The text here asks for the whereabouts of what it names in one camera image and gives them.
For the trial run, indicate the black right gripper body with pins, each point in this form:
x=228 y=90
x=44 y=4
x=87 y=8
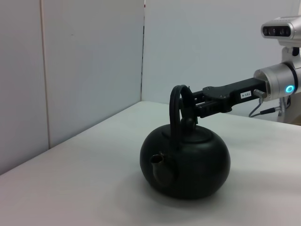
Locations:
x=235 y=91

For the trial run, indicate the black round teapot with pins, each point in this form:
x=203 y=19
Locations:
x=188 y=169

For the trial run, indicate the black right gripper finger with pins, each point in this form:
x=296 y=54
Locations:
x=200 y=97
x=209 y=110

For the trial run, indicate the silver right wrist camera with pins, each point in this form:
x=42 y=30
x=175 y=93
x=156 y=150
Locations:
x=282 y=29

